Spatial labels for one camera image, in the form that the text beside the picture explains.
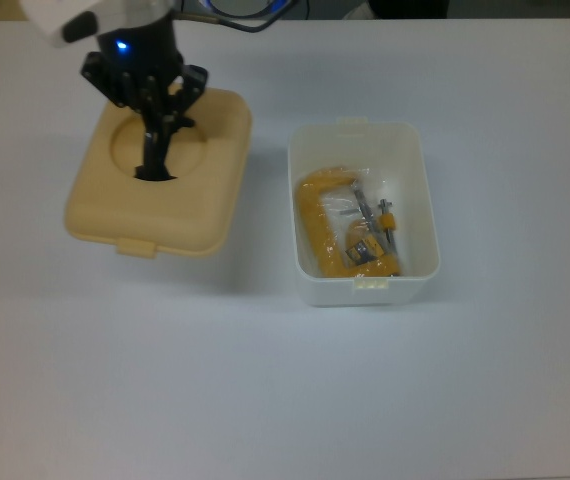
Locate yellow clamp tool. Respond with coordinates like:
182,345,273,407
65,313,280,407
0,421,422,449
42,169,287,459
294,167,405,279

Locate clear plastic bag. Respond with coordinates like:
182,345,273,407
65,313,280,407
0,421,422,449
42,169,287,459
292,164,412,279

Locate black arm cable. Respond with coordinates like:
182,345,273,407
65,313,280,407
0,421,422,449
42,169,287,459
172,0,311,34

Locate tan plastic case lid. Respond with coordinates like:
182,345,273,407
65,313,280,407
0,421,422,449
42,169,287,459
63,82,255,260

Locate white plastic tool case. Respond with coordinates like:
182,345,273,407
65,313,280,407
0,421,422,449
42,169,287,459
287,115,440,308

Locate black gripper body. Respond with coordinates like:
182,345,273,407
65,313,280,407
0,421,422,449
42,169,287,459
94,17,184,87

